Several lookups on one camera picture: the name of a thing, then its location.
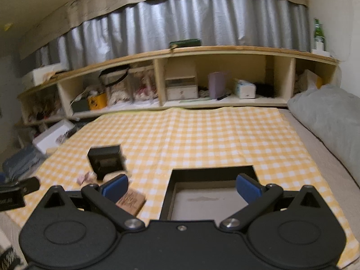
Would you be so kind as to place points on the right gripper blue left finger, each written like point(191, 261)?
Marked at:
point(103, 199)

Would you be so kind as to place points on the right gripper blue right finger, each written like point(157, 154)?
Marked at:
point(259, 198)

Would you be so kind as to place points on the wooden carved character block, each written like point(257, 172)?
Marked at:
point(132, 202)

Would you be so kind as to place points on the small black cardboard box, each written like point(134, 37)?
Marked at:
point(105, 160)

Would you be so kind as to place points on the black storage box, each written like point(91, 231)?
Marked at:
point(204, 193)

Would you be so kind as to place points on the white box on floor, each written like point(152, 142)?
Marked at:
point(54, 136)

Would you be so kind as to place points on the yellow checkered tablecloth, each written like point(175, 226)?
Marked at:
point(156, 143)

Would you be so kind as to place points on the yellow box on shelf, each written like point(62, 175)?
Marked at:
point(97, 102)

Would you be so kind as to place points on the white tissue box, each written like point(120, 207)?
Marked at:
point(244, 89)

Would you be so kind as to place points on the doll in clear case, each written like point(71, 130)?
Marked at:
point(116, 82)

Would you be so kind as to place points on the grey pillow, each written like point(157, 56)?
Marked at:
point(332, 115)

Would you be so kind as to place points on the purple box on shelf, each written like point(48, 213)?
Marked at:
point(217, 84)

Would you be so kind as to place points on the wooden shelf unit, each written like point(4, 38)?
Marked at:
point(273, 71)

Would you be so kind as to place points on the white small drawer box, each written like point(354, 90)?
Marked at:
point(180, 88)

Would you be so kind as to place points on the dark green case on shelf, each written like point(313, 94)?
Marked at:
point(185, 43)

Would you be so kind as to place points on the green glass bottle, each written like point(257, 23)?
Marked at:
point(319, 37)

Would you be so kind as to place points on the silver grey curtain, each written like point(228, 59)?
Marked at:
point(153, 25)

